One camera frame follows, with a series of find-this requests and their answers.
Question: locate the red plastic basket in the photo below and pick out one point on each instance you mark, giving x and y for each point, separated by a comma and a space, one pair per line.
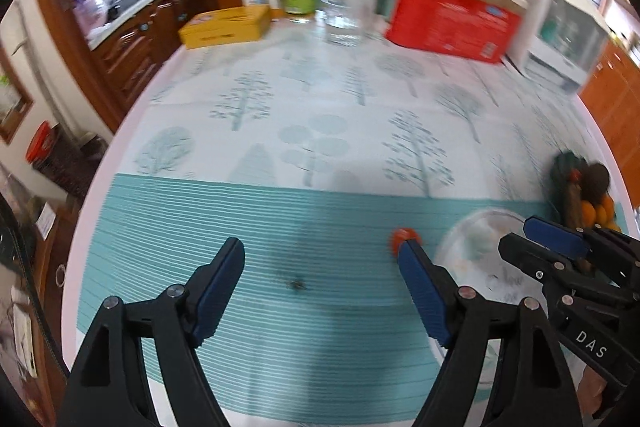
40, 142

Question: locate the brown spotted banana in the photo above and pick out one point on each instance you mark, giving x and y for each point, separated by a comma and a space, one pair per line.
572, 207

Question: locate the yellow flat box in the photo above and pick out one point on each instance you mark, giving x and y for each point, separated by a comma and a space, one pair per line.
225, 26

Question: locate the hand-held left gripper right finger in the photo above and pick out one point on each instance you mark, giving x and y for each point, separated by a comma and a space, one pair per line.
424, 292

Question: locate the empty clear glass jar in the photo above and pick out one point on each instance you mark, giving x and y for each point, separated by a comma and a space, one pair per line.
340, 19

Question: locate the dark green scalloped plate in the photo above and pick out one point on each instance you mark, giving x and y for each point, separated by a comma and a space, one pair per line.
560, 172

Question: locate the wooden picture frame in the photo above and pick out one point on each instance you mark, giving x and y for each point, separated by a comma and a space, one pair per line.
12, 102

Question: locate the person's right hand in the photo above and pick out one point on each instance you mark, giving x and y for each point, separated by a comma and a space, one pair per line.
595, 387

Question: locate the clear glass floral plate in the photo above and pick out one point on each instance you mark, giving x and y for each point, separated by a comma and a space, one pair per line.
475, 247

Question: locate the small yellow citrus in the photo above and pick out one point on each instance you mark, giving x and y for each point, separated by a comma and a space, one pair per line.
611, 226

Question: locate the teal striped placemat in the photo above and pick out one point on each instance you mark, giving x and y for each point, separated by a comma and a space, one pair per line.
200, 217

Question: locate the orange wooden cabinets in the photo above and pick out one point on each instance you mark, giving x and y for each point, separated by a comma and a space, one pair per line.
617, 97

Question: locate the white countertop appliance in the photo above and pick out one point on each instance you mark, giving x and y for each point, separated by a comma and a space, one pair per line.
565, 32

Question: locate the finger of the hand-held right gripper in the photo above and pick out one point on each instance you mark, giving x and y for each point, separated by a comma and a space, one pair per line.
522, 252
555, 234

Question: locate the tree print tablecloth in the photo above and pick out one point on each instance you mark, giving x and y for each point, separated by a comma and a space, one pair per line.
350, 132

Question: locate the small red fruit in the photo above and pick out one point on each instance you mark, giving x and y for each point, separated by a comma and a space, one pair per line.
575, 177

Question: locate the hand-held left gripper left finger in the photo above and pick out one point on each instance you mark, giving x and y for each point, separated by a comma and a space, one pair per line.
220, 294

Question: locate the small orange-red tomato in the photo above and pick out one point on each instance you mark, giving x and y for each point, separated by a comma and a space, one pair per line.
402, 237

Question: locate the dark wooden kitchen cabinets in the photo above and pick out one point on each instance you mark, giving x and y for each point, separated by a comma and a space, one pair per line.
145, 42

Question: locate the large orange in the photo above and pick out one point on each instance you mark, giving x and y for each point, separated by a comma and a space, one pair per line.
606, 207
587, 213

